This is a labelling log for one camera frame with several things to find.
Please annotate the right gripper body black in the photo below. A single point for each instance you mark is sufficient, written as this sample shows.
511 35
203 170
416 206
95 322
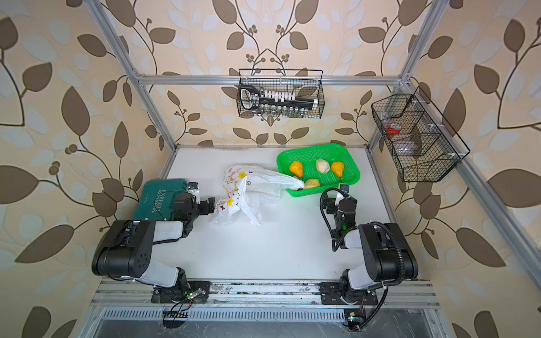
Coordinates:
341 203

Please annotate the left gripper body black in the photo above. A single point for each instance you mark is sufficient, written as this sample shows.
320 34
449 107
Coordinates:
203 205

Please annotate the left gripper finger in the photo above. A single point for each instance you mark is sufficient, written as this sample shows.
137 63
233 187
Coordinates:
207 204
206 210

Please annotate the printed white plastic bag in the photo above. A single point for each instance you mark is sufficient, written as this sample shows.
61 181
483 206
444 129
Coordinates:
246 189

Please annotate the yellow-green pear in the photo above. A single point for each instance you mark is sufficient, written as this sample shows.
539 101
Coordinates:
311 184

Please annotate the white pear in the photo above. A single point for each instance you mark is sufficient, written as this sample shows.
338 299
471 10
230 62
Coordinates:
322 166

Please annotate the orange pear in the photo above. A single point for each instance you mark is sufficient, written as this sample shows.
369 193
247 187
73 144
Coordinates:
338 169
297 169

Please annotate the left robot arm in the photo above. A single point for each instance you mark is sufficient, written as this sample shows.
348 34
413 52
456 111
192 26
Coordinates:
126 251

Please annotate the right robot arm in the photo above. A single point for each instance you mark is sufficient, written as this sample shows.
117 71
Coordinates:
387 259

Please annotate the green tool case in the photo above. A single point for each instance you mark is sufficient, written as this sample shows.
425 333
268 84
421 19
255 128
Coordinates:
158 196

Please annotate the green plastic basket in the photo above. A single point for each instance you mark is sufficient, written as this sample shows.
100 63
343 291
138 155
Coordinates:
308 156

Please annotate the red tape roll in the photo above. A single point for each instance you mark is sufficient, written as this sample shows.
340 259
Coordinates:
394 128

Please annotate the black white tool set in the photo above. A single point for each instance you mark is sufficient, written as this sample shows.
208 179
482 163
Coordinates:
251 98

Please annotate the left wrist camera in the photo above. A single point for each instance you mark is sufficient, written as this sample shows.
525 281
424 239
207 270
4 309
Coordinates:
193 188

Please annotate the right wire basket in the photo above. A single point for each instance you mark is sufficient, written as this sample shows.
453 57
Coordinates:
429 145

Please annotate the wire basket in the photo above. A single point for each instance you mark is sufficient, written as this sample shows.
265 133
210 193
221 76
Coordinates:
304 83
429 145

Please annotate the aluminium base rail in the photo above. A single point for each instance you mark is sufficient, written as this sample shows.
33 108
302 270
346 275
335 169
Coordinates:
263 293

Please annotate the back wire basket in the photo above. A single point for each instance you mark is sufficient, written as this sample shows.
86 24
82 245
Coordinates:
304 83

